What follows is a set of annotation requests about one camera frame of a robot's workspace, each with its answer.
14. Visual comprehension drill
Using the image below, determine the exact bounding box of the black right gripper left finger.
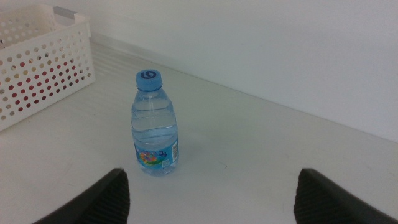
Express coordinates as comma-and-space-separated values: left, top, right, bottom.
32, 167, 131, 224

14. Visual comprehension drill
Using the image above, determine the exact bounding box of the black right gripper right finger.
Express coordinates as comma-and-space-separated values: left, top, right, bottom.
294, 167, 398, 224

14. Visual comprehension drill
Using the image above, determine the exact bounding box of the small water bottle blue cap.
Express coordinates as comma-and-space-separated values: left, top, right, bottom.
131, 68, 180, 177

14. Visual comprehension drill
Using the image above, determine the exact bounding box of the red soda can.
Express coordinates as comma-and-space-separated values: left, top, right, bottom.
6, 60, 80, 113

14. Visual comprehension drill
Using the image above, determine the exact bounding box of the white perforated plastic basket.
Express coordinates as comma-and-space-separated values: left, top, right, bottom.
0, 3, 96, 132

